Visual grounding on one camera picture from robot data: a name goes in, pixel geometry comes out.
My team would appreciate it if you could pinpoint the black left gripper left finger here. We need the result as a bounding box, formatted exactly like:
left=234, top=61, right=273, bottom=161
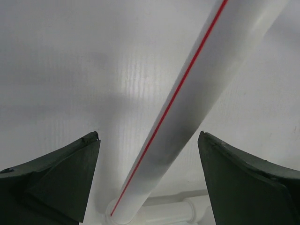
left=0, top=131, right=101, bottom=225

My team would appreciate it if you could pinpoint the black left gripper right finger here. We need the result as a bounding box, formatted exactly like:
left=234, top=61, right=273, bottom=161
left=198, top=131, right=300, bottom=225

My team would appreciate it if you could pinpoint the white PVC pipe frame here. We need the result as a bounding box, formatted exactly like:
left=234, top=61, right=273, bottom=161
left=105, top=0, right=287, bottom=225

